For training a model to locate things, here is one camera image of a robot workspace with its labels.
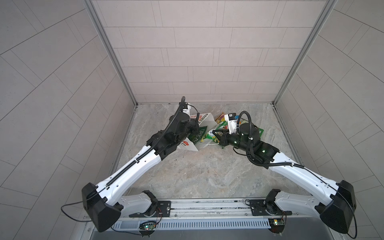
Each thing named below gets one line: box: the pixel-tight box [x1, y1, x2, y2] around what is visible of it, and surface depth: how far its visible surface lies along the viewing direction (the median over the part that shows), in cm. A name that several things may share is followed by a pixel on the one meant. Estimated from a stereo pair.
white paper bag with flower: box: [177, 113, 219, 152], surface depth 79 cm
